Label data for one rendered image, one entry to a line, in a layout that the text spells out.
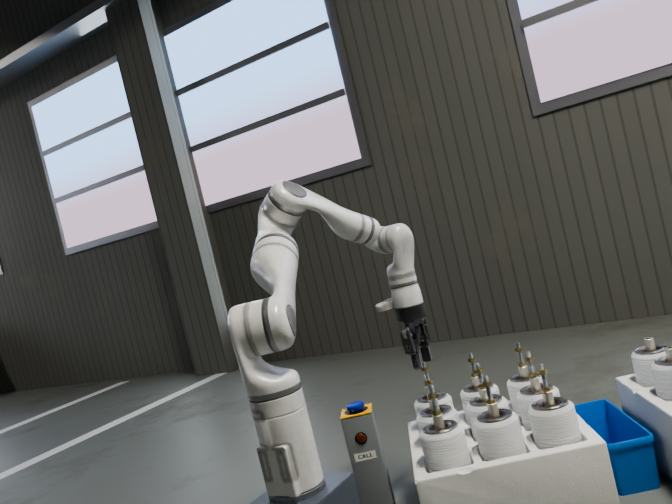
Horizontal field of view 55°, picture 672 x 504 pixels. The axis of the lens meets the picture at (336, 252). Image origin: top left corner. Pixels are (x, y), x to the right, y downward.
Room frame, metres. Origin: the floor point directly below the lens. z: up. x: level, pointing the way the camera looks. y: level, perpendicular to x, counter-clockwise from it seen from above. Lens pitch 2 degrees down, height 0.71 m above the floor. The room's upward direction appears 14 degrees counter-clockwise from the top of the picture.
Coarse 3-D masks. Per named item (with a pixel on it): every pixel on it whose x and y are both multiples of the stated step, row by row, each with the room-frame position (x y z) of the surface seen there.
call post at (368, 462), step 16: (368, 416) 1.39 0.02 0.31; (352, 432) 1.39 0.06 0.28; (368, 432) 1.39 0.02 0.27; (352, 448) 1.39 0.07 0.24; (368, 448) 1.39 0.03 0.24; (352, 464) 1.39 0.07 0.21; (368, 464) 1.39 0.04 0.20; (384, 464) 1.40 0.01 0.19; (368, 480) 1.39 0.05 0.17; (384, 480) 1.39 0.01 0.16; (368, 496) 1.39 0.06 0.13; (384, 496) 1.39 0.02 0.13
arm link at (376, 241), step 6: (372, 222) 1.54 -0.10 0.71; (372, 228) 1.53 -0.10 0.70; (378, 228) 1.54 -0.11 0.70; (384, 228) 1.60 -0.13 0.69; (372, 234) 1.53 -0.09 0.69; (378, 234) 1.54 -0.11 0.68; (384, 234) 1.58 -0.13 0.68; (366, 240) 1.54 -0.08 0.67; (372, 240) 1.54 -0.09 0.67; (378, 240) 1.60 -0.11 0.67; (384, 240) 1.58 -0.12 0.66; (366, 246) 1.58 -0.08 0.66; (372, 246) 1.59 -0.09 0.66; (378, 246) 1.60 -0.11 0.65; (384, 246) 1.59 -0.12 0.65; (378, 252) 1.62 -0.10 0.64; (384, 252) 1.61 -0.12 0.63; (390, 252) 1.60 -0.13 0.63
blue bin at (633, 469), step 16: (592, 416) 1.68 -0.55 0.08; (608, 416) 1.66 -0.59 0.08; (624, 416) 1.54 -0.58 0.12; (608, 432) 1.67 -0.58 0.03; (624, 432) 1.56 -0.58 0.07; (640, 432) 1.45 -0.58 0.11; (608, 448) 1.39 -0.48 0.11; (624, 448) 1.39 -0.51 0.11; (640, 448) 1.39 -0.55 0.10; (624, 464) 1.39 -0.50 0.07; (640, 464) 1.39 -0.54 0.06; (656, 464) 1.39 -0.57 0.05; (624, 480) 1.39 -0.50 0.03; (640, 480) 1.39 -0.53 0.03; (656, 480) 1.39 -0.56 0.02
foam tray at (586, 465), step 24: (528, 432) 1.41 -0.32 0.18; (480, 456) 1.41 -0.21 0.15; (528, 456) 1.29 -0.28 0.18; (552, 456) 1.28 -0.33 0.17; (576, 456) 1.27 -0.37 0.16; (600, 456) 1.27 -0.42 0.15; (432, 480) 1.30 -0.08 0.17; (456, 480) 1.29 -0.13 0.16; (480, 480) 1.29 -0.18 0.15; (504, 480) 1.28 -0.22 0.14; (528, 480) 1.28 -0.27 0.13; (552, 480) 1.28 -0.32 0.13; (576, 480) 1.27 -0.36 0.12; (600, 480) 1.27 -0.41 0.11
